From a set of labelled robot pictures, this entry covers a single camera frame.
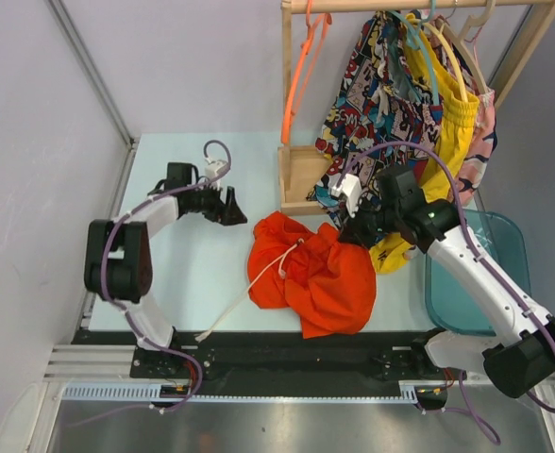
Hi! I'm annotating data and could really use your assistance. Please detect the aluminium corner post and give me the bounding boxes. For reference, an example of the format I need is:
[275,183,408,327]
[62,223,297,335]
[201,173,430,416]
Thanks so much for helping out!
[44,0,136,192]

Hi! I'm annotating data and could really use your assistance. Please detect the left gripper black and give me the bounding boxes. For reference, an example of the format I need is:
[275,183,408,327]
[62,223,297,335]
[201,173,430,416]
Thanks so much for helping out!
[186,179,247,227]

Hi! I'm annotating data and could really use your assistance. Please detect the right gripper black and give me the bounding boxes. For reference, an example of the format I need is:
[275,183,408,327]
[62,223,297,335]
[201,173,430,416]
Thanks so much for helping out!
[338,193,401,251]

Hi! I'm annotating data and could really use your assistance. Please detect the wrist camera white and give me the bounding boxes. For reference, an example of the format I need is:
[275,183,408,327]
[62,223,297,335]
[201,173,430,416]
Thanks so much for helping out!
[329,173,362,218]
[205,159,228,181]

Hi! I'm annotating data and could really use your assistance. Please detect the white cable duct strip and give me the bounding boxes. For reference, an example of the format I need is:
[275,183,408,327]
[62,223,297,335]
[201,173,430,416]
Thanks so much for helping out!
[62,382,418,404]

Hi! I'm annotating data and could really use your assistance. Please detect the yellow shorts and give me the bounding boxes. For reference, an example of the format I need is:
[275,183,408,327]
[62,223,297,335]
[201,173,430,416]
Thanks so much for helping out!
[368,11,483,276]

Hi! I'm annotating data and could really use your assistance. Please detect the wooden clothes rack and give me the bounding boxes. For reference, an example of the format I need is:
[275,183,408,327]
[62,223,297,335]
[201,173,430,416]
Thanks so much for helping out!
[277,1,555,216]

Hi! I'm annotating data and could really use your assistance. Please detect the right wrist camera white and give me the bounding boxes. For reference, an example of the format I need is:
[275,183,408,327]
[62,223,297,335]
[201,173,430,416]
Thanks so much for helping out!
[329,173,362,218]

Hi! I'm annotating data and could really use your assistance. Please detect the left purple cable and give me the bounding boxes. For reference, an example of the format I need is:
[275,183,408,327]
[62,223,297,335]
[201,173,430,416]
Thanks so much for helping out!
[69,139,234,428]

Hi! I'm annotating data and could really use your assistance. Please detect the teal plastic hanger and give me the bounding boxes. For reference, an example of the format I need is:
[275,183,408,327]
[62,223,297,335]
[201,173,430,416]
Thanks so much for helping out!
[389,0,440,106]

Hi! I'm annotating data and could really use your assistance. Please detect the orange shorts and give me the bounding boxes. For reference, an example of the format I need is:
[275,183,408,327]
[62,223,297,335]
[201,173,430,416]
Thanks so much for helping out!
[247,211,377,339]

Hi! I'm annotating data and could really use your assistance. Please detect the yellow plastic hanger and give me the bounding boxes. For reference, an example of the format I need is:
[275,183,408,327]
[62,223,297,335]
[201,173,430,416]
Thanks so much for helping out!
[419,22,468,102]

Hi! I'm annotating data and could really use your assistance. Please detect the beige plastic hanger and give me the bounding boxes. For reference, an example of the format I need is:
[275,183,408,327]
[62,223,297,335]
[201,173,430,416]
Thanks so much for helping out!
[437,0,496,94]

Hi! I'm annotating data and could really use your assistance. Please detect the aluminium frame rail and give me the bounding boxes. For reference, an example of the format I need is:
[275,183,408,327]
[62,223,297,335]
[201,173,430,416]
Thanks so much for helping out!
[41,344,555,383]

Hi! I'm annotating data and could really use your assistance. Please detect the teal plastic basket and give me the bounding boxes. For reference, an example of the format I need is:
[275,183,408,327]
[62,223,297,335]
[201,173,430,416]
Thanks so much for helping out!
[425,210,533,344]

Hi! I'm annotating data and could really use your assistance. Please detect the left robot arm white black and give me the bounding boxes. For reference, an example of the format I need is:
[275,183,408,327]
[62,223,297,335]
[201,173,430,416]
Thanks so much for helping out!
[84,159,247,378]

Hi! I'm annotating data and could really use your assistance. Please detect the pink patterned shorts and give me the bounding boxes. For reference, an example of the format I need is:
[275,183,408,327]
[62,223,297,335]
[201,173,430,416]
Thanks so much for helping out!
[451,41,497,206]

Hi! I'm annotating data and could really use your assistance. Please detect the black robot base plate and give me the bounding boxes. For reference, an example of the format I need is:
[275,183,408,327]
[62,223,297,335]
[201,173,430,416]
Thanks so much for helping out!
[72,331,458,411]

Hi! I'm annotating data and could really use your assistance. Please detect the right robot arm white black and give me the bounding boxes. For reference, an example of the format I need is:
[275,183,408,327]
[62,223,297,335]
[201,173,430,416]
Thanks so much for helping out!
[331,165,555,412]

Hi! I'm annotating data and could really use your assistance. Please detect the comic print shorts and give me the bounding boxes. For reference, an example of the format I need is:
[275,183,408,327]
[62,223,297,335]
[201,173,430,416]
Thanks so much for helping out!
[307,11,443,225]

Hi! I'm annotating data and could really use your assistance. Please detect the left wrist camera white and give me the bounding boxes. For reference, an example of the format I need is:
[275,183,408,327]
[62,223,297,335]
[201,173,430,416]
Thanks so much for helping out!
[205,159,228,181]

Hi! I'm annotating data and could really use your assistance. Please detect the orange plastic hanger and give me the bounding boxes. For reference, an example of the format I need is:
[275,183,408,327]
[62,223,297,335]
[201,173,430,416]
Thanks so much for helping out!
[281,1,332,145]

